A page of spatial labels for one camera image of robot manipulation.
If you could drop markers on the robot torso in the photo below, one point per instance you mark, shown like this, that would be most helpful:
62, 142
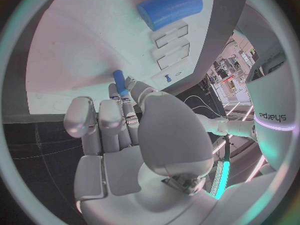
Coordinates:
272, 101

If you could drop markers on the large blue cylinder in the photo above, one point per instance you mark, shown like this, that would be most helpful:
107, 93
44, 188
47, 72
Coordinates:
173, 7

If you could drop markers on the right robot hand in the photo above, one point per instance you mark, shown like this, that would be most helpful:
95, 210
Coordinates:
173, 135

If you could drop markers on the small blue plug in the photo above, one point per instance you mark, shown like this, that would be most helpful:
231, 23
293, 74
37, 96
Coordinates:
167, 78

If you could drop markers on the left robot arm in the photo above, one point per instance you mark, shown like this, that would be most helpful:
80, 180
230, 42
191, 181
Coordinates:
234, 127

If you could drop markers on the blue peg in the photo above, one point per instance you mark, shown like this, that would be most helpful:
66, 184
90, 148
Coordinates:
119, 80

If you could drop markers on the glowing light bar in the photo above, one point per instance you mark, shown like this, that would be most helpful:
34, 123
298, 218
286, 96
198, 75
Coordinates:
225, 178

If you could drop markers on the white task board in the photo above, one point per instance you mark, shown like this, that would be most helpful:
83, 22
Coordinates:
93, 41

